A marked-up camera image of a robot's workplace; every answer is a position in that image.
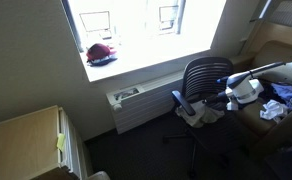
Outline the grey garment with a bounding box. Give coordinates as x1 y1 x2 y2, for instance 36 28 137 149
175 102 225 128

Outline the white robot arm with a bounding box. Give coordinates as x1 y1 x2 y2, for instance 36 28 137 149
204 62 292 110

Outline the blue folded cloth under cap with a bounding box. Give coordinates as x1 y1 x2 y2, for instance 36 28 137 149
87 56 116 67

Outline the dark slatted office chair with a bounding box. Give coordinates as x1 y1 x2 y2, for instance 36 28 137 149
162 56 254 179

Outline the red cap on windowsill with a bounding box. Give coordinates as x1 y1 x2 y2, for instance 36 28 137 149
86 43 116 60

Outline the yellow sticky note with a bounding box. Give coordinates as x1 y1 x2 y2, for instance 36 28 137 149
56 133 65 151

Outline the navy blue garment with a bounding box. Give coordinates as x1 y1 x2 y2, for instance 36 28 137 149
259 83 292 107

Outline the white crumpled cloth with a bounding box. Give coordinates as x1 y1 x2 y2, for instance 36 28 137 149
260 100 288 123

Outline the brown leather armchair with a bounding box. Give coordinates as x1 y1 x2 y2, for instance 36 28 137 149
232 21 292 158

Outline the wooden drawer cabinet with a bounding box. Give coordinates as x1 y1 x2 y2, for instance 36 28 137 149
0 106 88 180

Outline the light blue shirt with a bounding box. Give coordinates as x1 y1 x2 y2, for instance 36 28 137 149
271 83 292 110

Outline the white wall heater unit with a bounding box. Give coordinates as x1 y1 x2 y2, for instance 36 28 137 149
106 71 183 134

